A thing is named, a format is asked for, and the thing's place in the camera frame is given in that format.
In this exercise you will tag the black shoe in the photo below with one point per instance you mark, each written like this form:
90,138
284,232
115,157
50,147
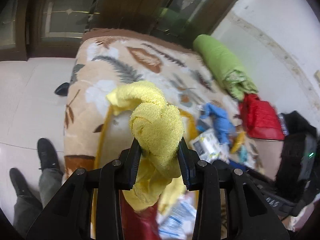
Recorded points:
19,183
47,154

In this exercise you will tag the red quilted jacket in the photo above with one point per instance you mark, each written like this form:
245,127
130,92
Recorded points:
259,119

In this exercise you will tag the yellow towel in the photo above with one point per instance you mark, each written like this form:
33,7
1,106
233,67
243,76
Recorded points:
158,128

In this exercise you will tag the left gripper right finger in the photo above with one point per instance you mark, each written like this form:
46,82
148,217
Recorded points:
187,160

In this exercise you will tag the blue towel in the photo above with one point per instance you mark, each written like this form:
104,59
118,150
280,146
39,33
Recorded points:
222,125

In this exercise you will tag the wooden glass door cabinet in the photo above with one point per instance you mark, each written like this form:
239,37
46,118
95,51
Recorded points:
55,28

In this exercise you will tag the floral beige carpet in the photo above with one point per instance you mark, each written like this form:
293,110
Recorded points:
109,58

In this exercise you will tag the white printed packet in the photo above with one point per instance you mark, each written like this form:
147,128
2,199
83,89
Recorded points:
209,148

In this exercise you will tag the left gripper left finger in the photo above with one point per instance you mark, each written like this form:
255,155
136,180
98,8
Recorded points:
130,159

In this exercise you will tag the black backpack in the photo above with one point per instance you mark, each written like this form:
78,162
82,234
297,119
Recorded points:
297,177

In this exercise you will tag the green rolled blanket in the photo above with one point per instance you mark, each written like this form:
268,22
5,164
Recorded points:
226,68

